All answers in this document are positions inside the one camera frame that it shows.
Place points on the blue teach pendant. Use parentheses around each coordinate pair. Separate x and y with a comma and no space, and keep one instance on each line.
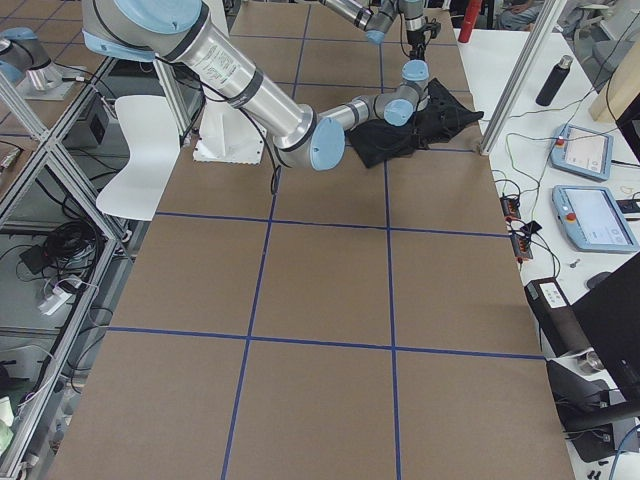
(592,220)
(582,152)

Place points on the black t-shirt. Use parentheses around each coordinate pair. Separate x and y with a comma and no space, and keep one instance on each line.
(444,117)

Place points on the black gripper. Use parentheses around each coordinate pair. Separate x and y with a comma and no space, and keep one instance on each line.
(416,40)

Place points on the black monitor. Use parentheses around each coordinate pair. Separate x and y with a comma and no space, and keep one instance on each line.
(609,317)

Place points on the red water bottle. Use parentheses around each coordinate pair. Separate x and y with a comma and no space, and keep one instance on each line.
(469,21)

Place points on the upper blue teach pendant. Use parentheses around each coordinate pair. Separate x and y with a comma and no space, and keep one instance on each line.
(582,152)

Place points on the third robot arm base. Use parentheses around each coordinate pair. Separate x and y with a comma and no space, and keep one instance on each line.
(29,68)

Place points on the aluminium frame post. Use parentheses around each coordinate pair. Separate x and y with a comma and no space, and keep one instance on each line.
(546,21)

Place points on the black water bottle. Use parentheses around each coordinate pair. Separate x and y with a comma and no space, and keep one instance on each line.
(554,81)

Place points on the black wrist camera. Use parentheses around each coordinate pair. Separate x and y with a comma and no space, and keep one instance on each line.
(432,29)

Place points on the black computer mouse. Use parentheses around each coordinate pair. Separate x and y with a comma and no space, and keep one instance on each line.
(597,279)

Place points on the lower blue teach pendant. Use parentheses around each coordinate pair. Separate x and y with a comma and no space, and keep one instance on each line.
(592,220)

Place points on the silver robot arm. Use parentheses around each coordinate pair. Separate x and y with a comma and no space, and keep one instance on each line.
(184,32)
(376,23)

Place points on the white plastic chair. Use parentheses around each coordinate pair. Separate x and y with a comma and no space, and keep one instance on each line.
(152,137)

